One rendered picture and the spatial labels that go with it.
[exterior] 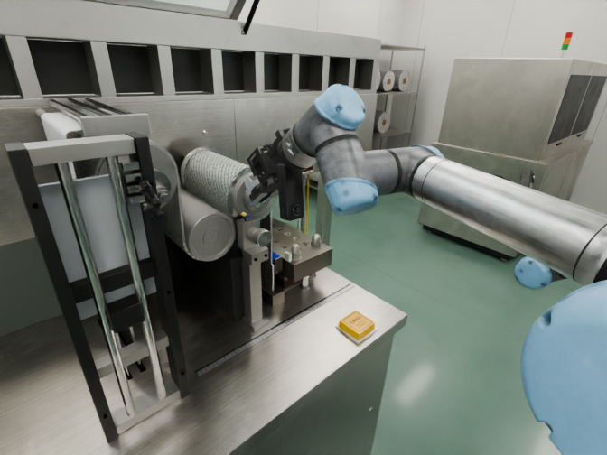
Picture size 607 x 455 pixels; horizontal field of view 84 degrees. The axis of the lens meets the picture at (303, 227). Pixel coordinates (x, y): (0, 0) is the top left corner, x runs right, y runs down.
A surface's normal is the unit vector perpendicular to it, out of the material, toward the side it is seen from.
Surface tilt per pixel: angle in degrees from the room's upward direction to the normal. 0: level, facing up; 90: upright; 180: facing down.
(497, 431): 0
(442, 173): 46
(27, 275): 90
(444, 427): 0
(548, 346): 83
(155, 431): 0
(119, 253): 90
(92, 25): 90
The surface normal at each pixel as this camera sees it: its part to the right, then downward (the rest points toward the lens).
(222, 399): 0.04, -0.90
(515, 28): -0.74, 0.27
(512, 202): -0.61, -0.50
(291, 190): 0.66, 0.20
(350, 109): 0.53, -0.33
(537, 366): -0.91, 0.04
